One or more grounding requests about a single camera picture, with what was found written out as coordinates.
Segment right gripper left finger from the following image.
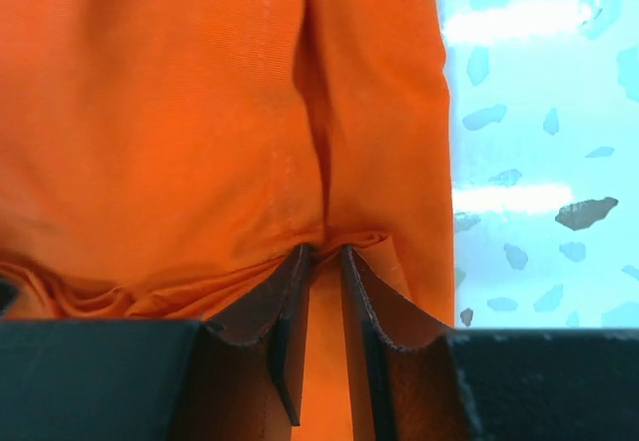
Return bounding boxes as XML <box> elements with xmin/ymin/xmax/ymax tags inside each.
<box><xmin>1</xmin><ymin>245</ymin><xmax>310</xmax><ymax>440</ymax></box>

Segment orange t shirt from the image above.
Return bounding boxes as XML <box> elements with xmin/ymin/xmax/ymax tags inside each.
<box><xmin>1</xmin><ymin>0</ymin><xmax>454</xmax><ymax>440</ymax></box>

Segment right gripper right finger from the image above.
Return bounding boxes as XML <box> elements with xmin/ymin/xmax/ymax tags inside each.
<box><xmin>339</xmin><ymin>247</ymin><xmax>638</xmax><ymax>440</ymax></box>

